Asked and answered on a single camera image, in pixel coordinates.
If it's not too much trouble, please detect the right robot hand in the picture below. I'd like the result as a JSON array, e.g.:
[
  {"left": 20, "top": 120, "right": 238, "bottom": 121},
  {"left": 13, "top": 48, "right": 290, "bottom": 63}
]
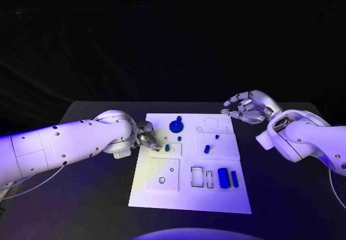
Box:
[{"left": 219, "top": 89, "right": 284, "bottom": 125}]

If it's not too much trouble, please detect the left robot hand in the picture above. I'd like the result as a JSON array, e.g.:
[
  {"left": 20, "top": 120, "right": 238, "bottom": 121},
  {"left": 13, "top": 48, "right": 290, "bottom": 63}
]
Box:
[{"left": 130, "top": 120, "right": 163, "bottom": 152}]

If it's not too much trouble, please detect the thin blue cylinder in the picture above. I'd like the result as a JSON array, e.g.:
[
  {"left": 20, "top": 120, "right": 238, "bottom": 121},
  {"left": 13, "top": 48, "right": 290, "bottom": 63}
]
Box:
[{"left": 229, "top": 170, "right": 241, "bottom": 188}]

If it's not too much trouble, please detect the thick blue cylinder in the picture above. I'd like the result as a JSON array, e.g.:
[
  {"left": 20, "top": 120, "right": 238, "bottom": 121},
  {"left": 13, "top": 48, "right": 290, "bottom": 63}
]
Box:
[{"left": 216, "top": 167, "right": 232, "bottom": 189}]

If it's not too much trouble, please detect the blue gear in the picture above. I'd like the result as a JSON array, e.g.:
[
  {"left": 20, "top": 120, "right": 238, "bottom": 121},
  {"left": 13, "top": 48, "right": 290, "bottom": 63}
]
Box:
[{"left": 168, "top": 115, "right": 184, "bottom": 134}]

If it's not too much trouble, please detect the white task board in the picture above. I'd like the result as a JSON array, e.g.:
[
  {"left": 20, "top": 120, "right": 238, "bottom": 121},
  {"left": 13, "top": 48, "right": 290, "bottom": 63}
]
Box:
[{"left": 127, "top": 112, "right": 252, "bottom": 215}]

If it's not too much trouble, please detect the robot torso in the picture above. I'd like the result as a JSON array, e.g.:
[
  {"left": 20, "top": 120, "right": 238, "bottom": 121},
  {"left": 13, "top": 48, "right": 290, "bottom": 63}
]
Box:
[{"left": 130, "top": 227, "right": 265, "bottom": 240}]

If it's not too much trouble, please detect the white cable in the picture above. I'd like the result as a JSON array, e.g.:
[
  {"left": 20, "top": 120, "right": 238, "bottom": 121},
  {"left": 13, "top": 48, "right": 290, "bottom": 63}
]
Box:
[
  {"left": 0, "top": 175, "right": 33, "bottom": 192},
  {"left": 0, "top": 164, "right": 66, "bottom": 201},
  {"left": 327, "top": 167, "right": 346, "bottom": 209}
]

